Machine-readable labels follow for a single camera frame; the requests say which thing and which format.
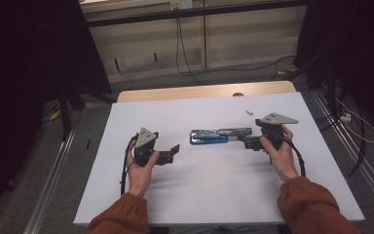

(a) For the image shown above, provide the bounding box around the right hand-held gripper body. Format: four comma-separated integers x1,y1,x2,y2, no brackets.
259,112,299,151

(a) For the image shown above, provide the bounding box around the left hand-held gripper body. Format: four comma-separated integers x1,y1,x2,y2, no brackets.
133,127,160,168

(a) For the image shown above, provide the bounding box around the blue stapler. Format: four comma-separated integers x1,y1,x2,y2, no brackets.
189,127,253,146

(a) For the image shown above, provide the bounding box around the person's left hand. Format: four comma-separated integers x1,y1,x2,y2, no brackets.
125,148,161,198

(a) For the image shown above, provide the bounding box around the person's right hand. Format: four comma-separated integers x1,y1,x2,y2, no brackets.
260,125,300,182

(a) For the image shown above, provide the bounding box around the yellow floor tape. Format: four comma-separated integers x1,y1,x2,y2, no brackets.
47,108,62,122
276,67,298,76

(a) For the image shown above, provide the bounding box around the white table cover board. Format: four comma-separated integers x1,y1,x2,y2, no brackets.
73,92,365,227

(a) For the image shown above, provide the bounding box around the black metal stand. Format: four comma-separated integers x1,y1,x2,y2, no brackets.
285,48,339,125
56,82,118,142

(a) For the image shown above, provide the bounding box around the beige wooden cabinet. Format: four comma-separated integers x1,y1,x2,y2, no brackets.
79,0,308,84

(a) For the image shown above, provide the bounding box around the black curtain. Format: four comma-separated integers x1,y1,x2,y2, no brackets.
293,0,374,137
0,0,113,225

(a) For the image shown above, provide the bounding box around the black horizontal bar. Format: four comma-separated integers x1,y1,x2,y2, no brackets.
85,0,306,28

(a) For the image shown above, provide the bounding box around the left hand-held gripper cable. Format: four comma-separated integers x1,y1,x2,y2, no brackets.
120,135,140,197

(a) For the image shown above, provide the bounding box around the hand-held gripper cable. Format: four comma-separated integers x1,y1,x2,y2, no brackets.
269,130,307,178
120,135,140,197

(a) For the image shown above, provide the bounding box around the right hand-held gripper cable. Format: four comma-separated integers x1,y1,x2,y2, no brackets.
269,130,307,178

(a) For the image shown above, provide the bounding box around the black hanging cable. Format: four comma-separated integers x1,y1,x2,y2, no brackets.
176,9,297,79
174,9,206,86

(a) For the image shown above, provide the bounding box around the aluminium floor rail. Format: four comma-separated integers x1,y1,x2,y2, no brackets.
311,89,374,213
22,126,77,234

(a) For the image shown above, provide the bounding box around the black floor cable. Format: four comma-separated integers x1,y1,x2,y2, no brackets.
315,94,368,178

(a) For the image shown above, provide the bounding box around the white floor cable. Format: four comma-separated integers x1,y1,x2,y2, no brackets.
334,97,374,144

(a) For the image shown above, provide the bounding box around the white wall socket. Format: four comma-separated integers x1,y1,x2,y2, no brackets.
169,0,194,10

